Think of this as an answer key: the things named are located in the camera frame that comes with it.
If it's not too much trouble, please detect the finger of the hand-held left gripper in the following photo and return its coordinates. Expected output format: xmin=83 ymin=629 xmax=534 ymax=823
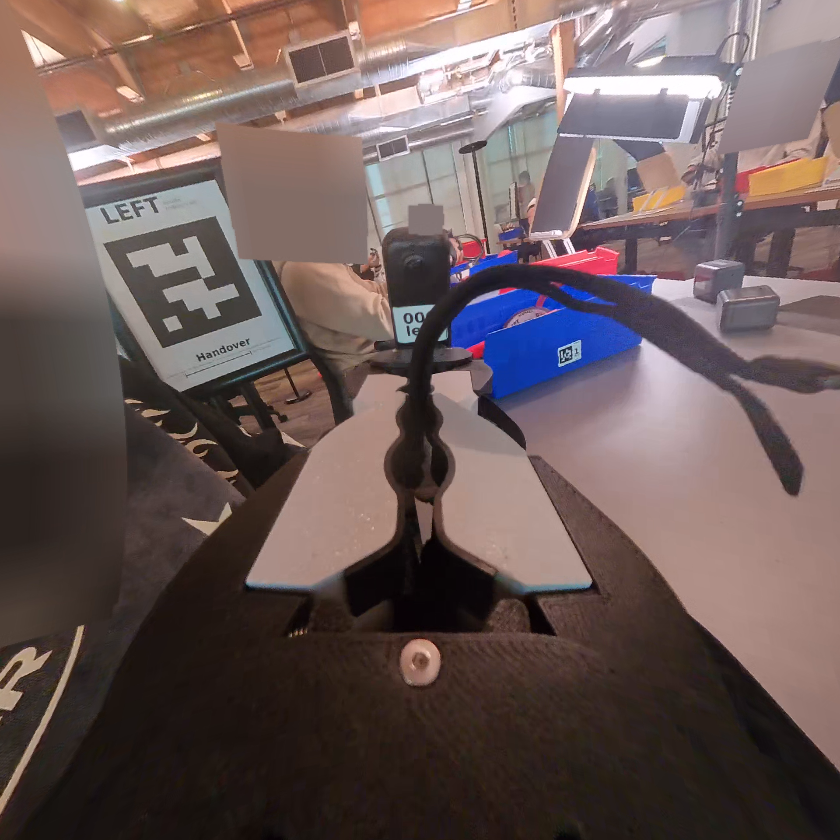
xmin=433 ymin=364 xmax=494 ymax=403
xmin=354 ymin=374 xmax=404 ymax=414

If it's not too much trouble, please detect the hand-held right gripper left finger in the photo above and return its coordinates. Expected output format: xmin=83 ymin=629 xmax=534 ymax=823
xmin=245 ymin=384 xmax=417 ymax=592

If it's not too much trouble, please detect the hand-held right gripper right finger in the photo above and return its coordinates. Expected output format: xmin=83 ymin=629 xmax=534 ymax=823
xmin=420 ymin=387 xmax=595 ymax=592

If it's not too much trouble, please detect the black fabric strap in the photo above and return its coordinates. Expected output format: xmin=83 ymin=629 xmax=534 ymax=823
xmin=384 ymin=262 xmax=840 ymax=509

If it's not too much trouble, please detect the blue bin with tag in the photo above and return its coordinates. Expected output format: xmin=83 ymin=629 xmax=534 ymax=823
xmin=451 ymin=272 xmax=658 ymax=401

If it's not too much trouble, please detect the plain blue bin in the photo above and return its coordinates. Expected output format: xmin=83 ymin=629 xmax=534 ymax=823
xmin=449 ymin=252 xmax=509 ymax=280

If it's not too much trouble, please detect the black floor lamp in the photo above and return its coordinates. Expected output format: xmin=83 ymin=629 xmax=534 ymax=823
xmin=458 ymin=140 xmax=492 ymax=258

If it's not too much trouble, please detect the black easel stand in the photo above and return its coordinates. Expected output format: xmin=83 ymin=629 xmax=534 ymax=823
xmin=223 ymin=259 xmax=355 ymax=427

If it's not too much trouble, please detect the red storage bin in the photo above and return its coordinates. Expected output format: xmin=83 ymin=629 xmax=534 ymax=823
xmin=495 ymin=246 xmax=621 ymax=277

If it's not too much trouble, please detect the tilted white-framed monitor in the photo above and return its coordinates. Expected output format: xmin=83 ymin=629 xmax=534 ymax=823
xmin=529 ymin=136 xmax=599 ymax=260

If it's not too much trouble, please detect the framed marker sign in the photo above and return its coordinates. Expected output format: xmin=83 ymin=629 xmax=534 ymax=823
xmin=79 ymin=172 xmax=311 ymax=396

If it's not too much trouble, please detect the ceiling air vent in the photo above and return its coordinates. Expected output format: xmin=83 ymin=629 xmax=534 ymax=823
xmin=284 ymin=29 xmax=361 ymax=89

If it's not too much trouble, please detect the small yellow bin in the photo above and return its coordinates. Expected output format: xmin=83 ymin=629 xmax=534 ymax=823
xmin=631 ymin=185 xmax=689 ymax=214

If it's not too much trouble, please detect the studio light panel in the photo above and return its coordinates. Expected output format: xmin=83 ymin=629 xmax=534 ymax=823
xmin=556 ymin=56 xmax=726 ymax=145

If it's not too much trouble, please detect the light stand pole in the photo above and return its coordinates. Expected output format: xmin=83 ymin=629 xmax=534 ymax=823
xmin=712 ymin=33 xmax=746 ymax=263

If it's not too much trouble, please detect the small red bin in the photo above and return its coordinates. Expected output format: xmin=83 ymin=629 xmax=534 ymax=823
xmin=734 ymin=164 xmax=788 ymax=193

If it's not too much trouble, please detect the wooden work table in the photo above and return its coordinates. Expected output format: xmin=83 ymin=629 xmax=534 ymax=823
xmin=581 ymin=185 xmax=840 ymax=277

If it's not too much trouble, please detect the large yellow bin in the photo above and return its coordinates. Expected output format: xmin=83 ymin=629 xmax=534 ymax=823
xmin=748 ymin=156 xmax=829 ymax=198

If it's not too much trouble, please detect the silver ventilation duct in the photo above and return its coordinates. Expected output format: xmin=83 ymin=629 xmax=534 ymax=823
xmin=98 ymin=0 xmax=631 ymax=148

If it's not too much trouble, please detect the small grey action camera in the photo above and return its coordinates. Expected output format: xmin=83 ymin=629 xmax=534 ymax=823
xmin=715 ymin=286 xmax=782 ymax=333
xmin=693 ymin=259 xmax=747 ymax=304

